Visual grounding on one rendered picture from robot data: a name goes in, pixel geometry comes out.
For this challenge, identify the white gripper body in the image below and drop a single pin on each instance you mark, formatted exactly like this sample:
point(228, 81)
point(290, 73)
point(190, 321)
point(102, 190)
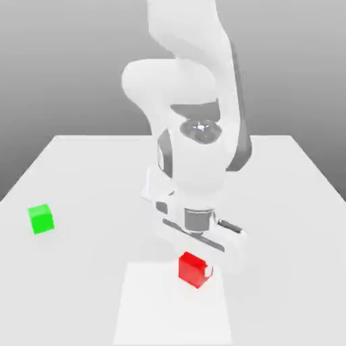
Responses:
point(205, 252)

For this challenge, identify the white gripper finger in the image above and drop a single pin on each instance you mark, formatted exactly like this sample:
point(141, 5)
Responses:
point(209, 272)

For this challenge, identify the small red cube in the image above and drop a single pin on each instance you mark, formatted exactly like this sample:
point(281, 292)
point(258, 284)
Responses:
point(190, 269)

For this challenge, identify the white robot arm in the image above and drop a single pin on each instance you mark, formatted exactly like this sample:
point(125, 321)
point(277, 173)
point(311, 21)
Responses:
point(194, 81)

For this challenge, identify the small green cube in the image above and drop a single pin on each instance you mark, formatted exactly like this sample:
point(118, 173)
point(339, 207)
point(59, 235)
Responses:
point(41, 219)

